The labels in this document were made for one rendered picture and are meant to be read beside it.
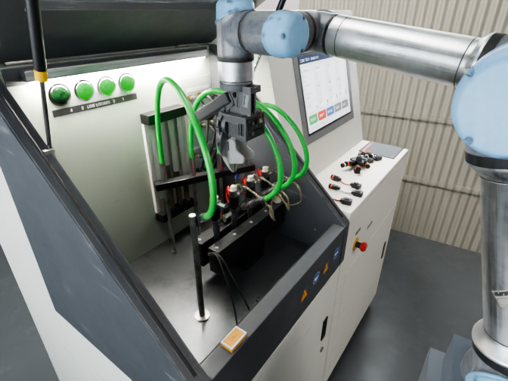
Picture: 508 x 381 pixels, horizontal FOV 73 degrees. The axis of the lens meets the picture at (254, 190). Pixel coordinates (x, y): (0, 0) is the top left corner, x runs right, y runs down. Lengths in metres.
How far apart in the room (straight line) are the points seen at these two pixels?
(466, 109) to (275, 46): 0.32
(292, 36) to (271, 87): 0.51
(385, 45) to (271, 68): 0.54
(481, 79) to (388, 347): 1.75
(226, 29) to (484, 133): 0.47
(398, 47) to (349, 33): 0.09
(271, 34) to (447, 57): 0.28
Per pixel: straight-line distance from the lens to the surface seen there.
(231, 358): 0.75
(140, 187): 1.11
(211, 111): 0.79
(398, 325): 2.19
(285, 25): 0.62
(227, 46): 0.72
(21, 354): 2.26
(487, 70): 0.45
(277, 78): 1.15
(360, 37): 0.68
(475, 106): 0.46
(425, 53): 0.63
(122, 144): 1.03
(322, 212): 1.13
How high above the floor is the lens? 1.56
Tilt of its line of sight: 28 degrees down
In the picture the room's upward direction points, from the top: straight up
